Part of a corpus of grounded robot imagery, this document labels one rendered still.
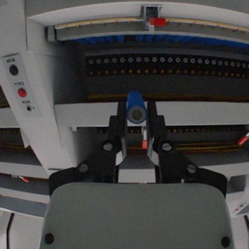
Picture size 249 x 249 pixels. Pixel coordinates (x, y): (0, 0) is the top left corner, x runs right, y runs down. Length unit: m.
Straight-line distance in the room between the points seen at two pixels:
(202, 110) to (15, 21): 0.35
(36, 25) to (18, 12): 0.03
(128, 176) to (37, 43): 0.36
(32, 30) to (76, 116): 0.17
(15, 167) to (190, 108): 0.52
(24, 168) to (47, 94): 0.30
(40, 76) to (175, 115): 0.25
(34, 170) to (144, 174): 0.33
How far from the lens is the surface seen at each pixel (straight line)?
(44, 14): 0.26
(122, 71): 0.39
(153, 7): 0.24
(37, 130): 0.35
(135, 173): 0.41
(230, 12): 0.27
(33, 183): 0.82
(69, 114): 0.30
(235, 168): 0.51
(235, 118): 0.35
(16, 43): 0.28
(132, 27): 0.27
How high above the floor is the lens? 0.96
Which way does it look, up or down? 37 degrees up
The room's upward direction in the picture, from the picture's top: 177 degrees clockwise
